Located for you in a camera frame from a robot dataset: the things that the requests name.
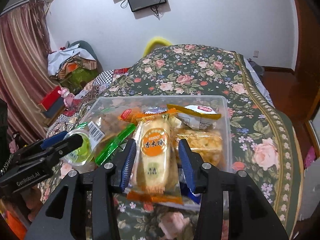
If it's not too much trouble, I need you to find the floral green bedspread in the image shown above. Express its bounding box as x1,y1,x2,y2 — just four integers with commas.
47,44,302,236

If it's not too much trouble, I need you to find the red and black box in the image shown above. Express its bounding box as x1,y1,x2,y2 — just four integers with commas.
38,86,65,118

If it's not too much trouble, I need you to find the wooden door frame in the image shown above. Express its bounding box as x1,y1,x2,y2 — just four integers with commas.
294,0,319,130

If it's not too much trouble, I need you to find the clear plastic storage bin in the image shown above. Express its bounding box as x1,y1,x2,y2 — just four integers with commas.
80,94,234,212

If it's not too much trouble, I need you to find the pink plush toy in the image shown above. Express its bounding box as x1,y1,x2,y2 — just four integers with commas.
58,87,75,108

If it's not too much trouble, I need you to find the orange label rice cracker pack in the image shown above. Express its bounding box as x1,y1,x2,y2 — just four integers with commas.
127,113,183,204

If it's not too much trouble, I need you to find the striped maroon curtain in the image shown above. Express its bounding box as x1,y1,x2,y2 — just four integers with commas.
1,0,57,143

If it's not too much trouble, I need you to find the pile of clothes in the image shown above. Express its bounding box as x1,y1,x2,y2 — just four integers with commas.
48,40,103,94

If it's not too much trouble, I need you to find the yellow snack mix packet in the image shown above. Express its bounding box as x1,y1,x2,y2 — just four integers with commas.
167,104,221,130

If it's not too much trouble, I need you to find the green edged clear cookie bag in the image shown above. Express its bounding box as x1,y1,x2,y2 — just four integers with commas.
76,113,136,166

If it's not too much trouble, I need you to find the green jelly cup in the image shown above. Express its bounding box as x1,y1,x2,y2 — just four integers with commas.
63,129,93,167

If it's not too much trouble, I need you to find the red snack packet in bin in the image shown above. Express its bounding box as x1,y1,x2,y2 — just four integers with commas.
118,108,144,125

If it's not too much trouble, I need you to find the yellow plush object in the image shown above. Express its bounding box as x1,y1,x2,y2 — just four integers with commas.
143,36,172,57

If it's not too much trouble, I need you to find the golden puffed rice cake pack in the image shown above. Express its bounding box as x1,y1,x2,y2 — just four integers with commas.
172,128,223,166

